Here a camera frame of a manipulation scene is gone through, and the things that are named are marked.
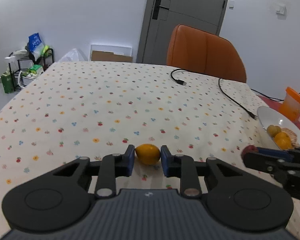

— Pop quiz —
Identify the yellow lemon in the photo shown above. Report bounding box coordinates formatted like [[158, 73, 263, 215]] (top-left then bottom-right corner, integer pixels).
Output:
[[135, 143, 162, 166]]

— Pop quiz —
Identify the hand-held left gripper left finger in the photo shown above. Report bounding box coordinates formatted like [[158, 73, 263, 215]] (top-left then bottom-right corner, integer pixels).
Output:
[[52, 144, 136, 199]]

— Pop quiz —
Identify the black door lock handle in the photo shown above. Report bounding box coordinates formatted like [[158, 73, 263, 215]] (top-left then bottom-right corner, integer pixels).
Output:
[[152, 0, 171, 20]]

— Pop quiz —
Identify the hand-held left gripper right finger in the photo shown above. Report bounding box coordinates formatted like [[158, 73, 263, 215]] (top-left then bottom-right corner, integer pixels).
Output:
[[160, 145, 245, 197]]

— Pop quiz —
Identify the clear plastic bag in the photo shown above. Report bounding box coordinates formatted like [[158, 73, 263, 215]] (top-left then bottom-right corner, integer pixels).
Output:
[[57, 47, 90, 62]]

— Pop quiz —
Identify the cardboard box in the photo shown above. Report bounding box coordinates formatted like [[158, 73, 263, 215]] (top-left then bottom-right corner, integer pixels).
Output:
[[91, 51, 133, 62]]

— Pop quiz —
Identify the thin black cable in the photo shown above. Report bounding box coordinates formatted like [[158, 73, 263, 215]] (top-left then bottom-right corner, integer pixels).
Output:
[[250, 86, 300, 102]]

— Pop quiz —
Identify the white bowl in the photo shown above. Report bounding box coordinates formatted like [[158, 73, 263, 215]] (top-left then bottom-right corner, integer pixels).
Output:
[[257, 106, 300, 155]]

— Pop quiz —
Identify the black metal rack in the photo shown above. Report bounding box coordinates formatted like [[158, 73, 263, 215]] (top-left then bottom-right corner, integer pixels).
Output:
[[9, 48, 54, 92]]

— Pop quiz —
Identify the large orange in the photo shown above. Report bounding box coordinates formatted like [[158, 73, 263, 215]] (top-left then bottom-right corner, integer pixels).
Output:
[[274, 132, 293, 150]]

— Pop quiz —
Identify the orange leather chair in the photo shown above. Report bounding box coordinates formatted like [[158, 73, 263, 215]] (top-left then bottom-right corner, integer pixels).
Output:
[[166, 24, 247, 83]]

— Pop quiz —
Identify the black cable with plug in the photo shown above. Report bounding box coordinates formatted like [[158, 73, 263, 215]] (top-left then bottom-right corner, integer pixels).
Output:
[[171, 69, 210, 86]]

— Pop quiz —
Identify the blue plastic bag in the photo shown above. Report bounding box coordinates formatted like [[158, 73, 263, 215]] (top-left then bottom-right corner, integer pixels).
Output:
[[28, 32, 46, 58]]

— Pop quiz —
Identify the grey door with black lock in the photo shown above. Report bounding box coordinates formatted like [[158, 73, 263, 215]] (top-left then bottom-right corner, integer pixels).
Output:
[[136, 0, 232, 65]]

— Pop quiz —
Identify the white framed board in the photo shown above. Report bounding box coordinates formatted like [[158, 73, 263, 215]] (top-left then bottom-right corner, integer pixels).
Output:
[[90, 44, 133, 62]]

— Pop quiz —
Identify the brown kiwi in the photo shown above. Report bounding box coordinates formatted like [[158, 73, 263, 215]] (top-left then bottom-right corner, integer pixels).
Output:
[[267, 125, 282, 138]]

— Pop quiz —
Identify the orange plastic cup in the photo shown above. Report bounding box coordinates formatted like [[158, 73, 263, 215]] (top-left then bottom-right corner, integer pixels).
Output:
[[279, 87, 300, 122]]

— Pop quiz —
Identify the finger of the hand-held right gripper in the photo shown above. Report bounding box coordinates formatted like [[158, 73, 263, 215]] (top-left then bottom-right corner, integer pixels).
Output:
[[242, 151, 298, 180], [256, 147, 300, 161]]

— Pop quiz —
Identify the small red fruit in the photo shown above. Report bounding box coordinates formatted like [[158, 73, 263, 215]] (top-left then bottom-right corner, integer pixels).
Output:
[[241, 144, 258, 158]]

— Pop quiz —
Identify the long black cable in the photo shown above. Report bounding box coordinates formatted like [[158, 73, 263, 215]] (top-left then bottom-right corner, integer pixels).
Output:
[[218, 78, 257, 119]]

